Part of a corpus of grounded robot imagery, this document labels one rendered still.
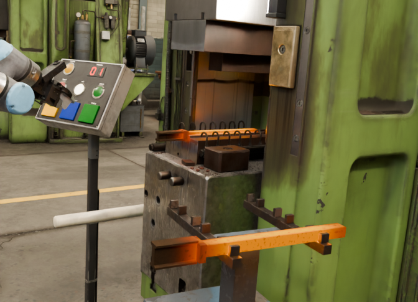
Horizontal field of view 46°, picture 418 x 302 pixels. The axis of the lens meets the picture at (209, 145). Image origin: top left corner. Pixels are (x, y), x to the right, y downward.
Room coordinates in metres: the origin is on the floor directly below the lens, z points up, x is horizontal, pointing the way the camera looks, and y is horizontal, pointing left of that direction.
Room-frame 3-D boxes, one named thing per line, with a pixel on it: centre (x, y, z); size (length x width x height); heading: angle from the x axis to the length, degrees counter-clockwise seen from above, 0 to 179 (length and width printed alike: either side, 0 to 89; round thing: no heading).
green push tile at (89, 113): (1.87, 0.46, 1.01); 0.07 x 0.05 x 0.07; 61
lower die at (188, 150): (1.74, -0.08, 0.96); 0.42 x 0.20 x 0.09; 126
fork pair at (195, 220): (1.03, -0.09, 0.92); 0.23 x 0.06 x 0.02; 117
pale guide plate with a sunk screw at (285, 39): (1.44, -0.20, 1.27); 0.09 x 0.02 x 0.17; 36
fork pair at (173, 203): (1.14, -0.03, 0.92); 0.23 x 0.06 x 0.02; 117
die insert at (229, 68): (1.75, -0.12, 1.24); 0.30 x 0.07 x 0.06; 126
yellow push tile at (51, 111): (1.97, 0.64, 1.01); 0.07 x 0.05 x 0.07; 61
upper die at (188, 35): (1.74, -0.08, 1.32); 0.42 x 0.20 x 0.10; 126
